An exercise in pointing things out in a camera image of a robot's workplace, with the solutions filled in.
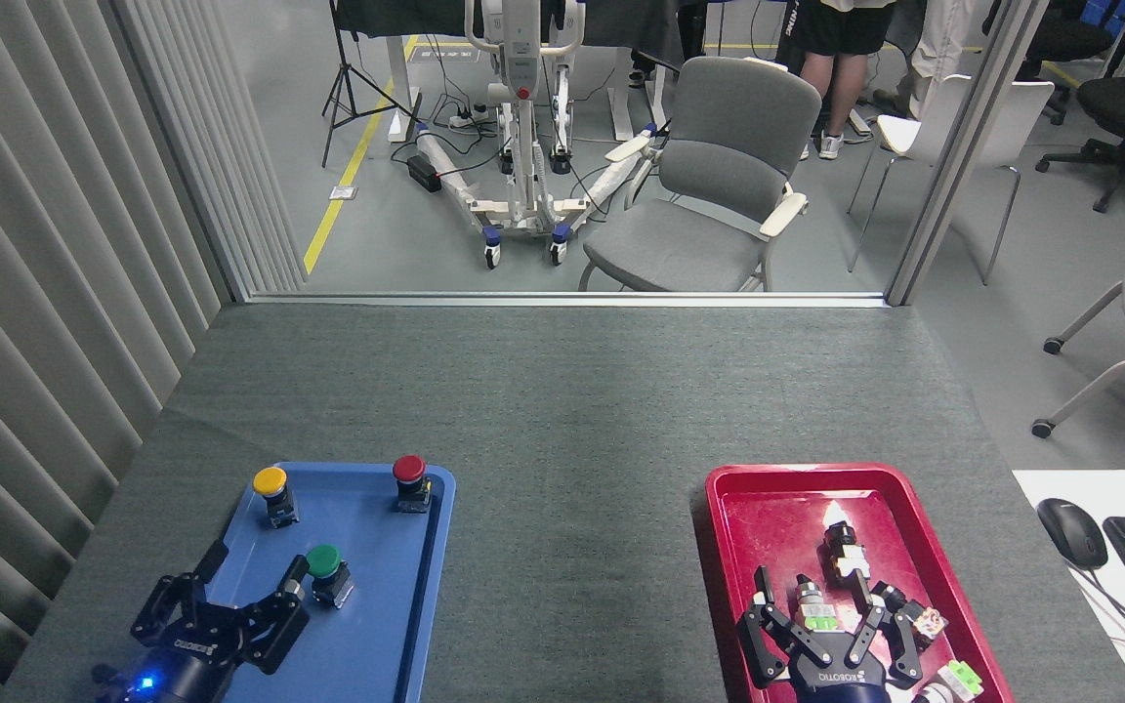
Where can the black tripod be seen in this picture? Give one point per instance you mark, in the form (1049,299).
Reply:
(343,83)

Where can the black and white switch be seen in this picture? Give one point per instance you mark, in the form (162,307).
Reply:
(846,557)

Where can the red push button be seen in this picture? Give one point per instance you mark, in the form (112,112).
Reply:
(409,471)

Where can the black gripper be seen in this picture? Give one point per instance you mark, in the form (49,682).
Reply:
(838,683)
(187,669)

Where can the silver switch with green base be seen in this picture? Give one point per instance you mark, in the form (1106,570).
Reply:
(816,615)

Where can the blue plastic tray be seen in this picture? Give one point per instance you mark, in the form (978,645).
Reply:
(377,605)

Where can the grey armchair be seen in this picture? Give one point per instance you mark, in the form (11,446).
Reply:
(738,107)

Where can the black computer mouse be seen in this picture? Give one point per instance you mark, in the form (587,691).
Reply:
(1072,532)

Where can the small floor plate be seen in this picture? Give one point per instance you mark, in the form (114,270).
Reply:
(343,192)

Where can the white chair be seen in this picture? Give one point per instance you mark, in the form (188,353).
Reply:
(1012,117)

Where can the silver post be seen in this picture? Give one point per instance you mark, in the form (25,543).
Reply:
(963,146)

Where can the white stand on wheels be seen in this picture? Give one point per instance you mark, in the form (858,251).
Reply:
(523,59)

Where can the white power strip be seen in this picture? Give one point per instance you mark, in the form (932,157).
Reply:
(468,118)

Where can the white switch with green base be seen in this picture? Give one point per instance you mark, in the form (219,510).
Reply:
(958,679)

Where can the black power adapter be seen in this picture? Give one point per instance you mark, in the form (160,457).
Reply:
(423,173)

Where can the person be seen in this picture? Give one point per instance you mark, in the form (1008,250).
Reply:
(943,39)
(841,29)

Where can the green push button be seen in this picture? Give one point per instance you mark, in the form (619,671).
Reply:
(326,566)

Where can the yellow push button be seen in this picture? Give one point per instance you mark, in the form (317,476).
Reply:
(271,483)

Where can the red plastic tray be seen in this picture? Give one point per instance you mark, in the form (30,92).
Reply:
(768,508)

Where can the black switch with colourful base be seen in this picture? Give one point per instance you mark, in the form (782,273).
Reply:
(924,623)

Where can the silver table edge rail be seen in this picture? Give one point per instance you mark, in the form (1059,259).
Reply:
(562,300)

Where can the white desk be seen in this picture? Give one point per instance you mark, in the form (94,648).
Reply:
(1061,605)

